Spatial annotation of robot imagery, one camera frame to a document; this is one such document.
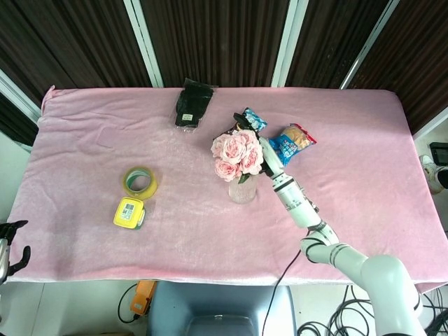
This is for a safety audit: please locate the yellow tape roll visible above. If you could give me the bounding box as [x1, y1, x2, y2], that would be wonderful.
[121, 166, 159, 201]

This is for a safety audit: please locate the yellow lidded box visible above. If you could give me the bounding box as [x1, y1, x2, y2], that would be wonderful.
[113, 197, 147, 230]

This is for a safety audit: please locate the black packaged item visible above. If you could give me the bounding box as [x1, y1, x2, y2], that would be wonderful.
[174, 78, 216, 133]

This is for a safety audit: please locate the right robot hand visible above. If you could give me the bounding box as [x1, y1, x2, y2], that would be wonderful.
[232, 111, 290, 179]

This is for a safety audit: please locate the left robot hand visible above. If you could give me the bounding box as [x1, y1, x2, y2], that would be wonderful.
[0, 220, 32, 285]

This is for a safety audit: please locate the pink rose bouquet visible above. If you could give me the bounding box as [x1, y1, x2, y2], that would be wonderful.
[210, 129, 264, 185]

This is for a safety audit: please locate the pink tablecloth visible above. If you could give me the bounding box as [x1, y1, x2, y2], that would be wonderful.
[6, 85, 448, 293]

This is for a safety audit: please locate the blue red snack bag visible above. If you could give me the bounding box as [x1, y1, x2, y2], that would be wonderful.
[268, 122, 319, 168]

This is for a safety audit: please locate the black cable bundle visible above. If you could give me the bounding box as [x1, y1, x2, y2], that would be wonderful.
[296, 283, 448, 336]

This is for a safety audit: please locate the orange handheld controller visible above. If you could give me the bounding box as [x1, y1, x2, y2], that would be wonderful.
[129, 279, 158, 314]

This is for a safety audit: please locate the clear glass vase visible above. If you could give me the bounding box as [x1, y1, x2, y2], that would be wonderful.
[228, 174, 258, 204]

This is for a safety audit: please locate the black device on floor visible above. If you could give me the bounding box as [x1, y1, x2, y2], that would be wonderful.
[429, 141, 448, 164]

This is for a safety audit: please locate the grey blue chair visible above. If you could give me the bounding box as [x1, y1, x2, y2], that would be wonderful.
[146, 281, 298, 336]

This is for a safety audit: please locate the brown blue snack bag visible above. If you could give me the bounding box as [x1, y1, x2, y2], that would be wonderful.
[223, 106, 268, 136]

